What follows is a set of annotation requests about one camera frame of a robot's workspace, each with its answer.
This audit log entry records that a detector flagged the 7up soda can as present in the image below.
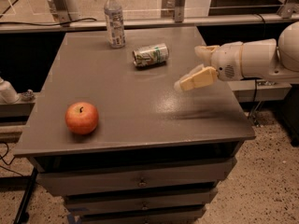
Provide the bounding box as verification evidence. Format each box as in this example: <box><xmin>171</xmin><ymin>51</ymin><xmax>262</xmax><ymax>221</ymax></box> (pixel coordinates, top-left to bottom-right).
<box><xmin>133</xmin><ymin>43</ymin><xmax>169</xmax><ymax>67</ymax></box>

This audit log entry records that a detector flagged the grey drawer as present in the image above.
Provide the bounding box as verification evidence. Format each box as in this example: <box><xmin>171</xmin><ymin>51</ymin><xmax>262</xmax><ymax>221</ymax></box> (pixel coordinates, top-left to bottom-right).
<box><xmin>64</xmin><ymin>186</ymin><xmax>218</xmax><ymax>216</ymax></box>
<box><xmin>81</xmin><ymin>205</ymin><xmax>206</xmax><ymax>224</ymax></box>
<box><xmin>37</xmin><ymin>158</ymin><xmax>236</xmax><ymax>196</ymax></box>

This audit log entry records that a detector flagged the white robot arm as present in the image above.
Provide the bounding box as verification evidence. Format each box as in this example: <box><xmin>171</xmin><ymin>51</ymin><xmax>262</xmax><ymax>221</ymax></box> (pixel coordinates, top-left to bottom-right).
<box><xmin>174</xmin><ymin>22</ymin><xmax>299</xmax><ymax>91</ymax></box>

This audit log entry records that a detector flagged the black stand leg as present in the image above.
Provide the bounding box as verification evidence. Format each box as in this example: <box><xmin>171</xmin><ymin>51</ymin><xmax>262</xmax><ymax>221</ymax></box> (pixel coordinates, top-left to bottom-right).
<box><xmin>13</xmin><ymin>168</ymin><xmax>38</xmax><ymax>224</ymax></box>

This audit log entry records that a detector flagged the top grey drawer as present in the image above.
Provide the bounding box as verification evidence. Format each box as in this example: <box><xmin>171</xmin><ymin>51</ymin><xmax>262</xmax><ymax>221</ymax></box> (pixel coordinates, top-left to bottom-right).
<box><xmin>37</xmin><ymin>158</ymin><xmax>236</xmax><ymax>196</ymax></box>

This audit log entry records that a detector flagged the black cable on rail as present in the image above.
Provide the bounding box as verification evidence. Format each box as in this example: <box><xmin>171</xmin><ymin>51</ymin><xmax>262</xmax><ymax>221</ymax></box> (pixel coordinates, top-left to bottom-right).
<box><xmin>0</xmin><ymin>17</ymin><xmax>98</xmax><ymax>28</ymax></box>

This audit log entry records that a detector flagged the grey metal rail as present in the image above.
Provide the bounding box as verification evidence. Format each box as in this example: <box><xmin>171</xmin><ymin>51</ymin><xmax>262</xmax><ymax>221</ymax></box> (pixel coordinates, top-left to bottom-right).
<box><xmin>0</xmin><ymin>14</ymin><xmax>299</xmax><ymax>34</ymax></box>

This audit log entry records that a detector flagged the clear plastic water bottle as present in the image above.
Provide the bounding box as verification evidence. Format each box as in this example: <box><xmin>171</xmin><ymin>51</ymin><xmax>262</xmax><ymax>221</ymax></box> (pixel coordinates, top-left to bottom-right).
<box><xmin>104</xmin><ymin>0</ymin><xmax>125</xmax><ymax>49</ymax></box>

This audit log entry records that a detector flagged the left metal bracket post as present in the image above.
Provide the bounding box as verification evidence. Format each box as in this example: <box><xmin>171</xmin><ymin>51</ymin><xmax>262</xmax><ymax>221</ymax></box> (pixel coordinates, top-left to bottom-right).
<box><xmin>52</xmin><ymin>0</ymin><xmax>70</xmax><ymax>23</ymax></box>

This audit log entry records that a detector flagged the grey drawer cabinet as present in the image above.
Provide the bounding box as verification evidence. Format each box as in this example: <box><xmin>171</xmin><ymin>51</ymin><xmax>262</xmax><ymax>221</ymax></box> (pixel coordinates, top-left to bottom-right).
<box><xmin>12</xmin><ymin>26</ymin><xmax>257</xmax><ymax>224</ymax></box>

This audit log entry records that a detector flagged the metal bracket post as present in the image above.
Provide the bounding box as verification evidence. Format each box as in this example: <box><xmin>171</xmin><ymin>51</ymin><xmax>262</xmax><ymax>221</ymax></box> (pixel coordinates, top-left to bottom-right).
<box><xmin>52</xmin><ymin>0</ymin><xmax>70</xmax><ymax>23</ymax></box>
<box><xmin>174</xmin><ymin>0</ymin><xmax>185</xmax><ymax>22</ymax></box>

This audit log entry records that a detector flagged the small metal knob fitting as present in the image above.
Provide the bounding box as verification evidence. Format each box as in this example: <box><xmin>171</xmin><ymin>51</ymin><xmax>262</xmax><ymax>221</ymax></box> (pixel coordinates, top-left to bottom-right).
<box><xmin>21</xmin><ymin>90</ymin><xmax>35</xmax><ymax>102</ymax></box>

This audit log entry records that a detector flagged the bottom grey drawer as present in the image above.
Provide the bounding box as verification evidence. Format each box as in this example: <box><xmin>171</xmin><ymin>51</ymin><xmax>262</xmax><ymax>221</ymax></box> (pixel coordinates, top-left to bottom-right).
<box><xmin>81</xmin><ymin>205</ymin><xmax>206</xmax><ymax>224</ymax></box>

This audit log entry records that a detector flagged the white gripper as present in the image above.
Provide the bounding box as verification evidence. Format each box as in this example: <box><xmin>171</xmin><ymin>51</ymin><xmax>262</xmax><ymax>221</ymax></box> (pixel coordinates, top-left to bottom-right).
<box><xmin>174</xmin><ymin>42</ymin><xmax>243</xmax><ymax>92</ymax></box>

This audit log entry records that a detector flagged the middle grey drawer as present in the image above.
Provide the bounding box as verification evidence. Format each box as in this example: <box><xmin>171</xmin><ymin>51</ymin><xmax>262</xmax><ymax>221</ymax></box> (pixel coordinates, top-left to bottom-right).
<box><xmin>64</xmin><ymin>186</ymin><xmax>218</xmax><ymax>216</ymax></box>

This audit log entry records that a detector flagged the right metal bracket post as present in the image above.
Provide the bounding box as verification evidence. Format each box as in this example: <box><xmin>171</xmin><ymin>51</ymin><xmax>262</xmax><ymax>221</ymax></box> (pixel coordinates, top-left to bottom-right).
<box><xmin>174</xmin><ymin>0</ymin><xmax>185</xmax><ymax>22</ymax></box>

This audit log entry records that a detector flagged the red apple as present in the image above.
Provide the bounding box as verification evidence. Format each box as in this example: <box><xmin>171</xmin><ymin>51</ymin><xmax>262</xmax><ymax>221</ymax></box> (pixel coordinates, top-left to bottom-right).
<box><xmin>64</xmin><ymin>102</ymin><xmax>99</xmax><ymax>135</ymax></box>

